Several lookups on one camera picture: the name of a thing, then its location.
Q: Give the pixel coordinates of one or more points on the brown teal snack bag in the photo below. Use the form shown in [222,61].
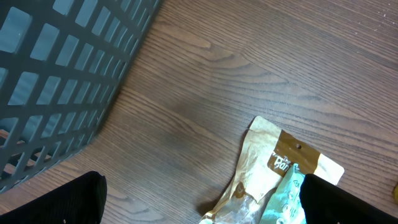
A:
[269,174]

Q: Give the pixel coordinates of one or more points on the yellow liquid bottle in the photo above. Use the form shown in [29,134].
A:
[395,194]

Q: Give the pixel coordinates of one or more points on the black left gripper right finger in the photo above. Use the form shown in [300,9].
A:
[326,203]

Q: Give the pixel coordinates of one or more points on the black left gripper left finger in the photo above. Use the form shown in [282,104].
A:
[81,200]

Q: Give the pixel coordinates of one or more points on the dark grey mesh basket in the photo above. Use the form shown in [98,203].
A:
[62,65]

